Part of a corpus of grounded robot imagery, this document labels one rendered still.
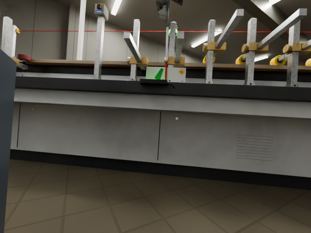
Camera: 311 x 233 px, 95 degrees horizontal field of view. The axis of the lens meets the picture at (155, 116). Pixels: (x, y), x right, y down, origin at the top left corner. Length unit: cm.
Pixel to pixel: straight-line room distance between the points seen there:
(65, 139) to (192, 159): 108
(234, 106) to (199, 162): 50
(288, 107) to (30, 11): 536
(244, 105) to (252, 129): 30
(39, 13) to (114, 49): 194
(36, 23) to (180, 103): 470
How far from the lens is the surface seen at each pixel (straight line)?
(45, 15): 532
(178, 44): 79
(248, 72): 110
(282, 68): 141
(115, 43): 529
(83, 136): 137
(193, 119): 117
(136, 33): 112
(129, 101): 100
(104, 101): 106
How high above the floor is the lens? 46
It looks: 1 degrees up
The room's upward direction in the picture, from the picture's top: 4 degrees clockwise
